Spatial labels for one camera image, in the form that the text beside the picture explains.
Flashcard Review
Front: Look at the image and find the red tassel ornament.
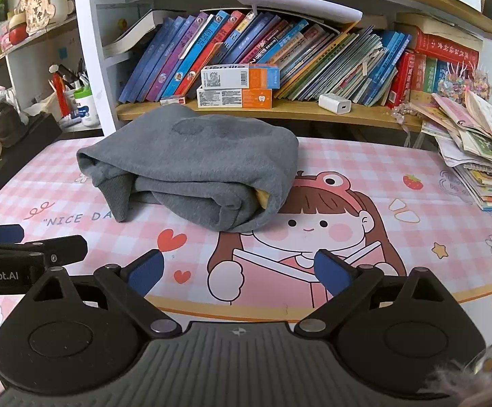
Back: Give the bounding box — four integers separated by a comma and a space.
49, 64, 72, 117

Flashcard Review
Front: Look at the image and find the orange white box blue end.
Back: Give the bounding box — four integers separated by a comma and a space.
201, 64, 281, 91

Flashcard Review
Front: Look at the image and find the colourful flower ornament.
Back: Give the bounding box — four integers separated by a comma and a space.
439, 63, 490, 99

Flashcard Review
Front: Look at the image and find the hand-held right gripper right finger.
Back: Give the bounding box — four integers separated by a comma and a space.
294, 249, 459, 340

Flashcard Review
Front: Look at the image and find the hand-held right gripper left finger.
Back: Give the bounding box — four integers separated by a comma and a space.
27, 249, 183, 340

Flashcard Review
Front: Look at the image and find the pen holder with pens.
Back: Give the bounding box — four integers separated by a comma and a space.
57, 63, 91, 98

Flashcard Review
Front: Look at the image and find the wooden bookshelf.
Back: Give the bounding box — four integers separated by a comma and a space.
0, 0, 492, 145

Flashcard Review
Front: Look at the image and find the pink checked cartoon desk mat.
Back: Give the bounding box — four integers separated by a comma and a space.
0, 133, 492, 391

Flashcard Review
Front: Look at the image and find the black bag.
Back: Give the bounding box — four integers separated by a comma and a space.
0, 102, 62, 217

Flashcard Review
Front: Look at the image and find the white bottle green label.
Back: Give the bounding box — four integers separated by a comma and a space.
73, 86, 99, 127

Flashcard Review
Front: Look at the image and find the fluffy grey cuff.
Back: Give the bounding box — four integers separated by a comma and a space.
424, 339, 492, 407

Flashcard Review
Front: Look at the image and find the beige thick book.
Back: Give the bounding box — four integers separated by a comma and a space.
396, 13, 484, 42

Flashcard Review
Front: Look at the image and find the orange white box tooth print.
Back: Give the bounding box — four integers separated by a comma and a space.
196, 87, 273, 109

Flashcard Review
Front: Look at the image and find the pile of paper booklets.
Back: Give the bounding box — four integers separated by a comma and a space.
409, 89, 492, 213

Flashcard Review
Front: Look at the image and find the row of leaning books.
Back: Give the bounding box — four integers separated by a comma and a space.
119, 11, 414, 109

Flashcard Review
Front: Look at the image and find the row of small shelf trinkets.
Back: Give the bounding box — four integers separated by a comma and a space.
0, 8, 30, 73

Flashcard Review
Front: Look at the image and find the white charger plug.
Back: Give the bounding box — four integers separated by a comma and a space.
318, 93, 352, 116

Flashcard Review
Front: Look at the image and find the grey sweatshirt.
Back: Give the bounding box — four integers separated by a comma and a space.
76, 104, 301, 234

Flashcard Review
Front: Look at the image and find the red thick dictionary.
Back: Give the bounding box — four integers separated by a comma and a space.
413, 29, 480, 66

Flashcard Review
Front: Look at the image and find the white desk lamp head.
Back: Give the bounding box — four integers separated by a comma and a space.
230, 0, 363, 24

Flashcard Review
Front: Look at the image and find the clear bead string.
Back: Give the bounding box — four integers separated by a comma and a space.
392, 106, 425, 147

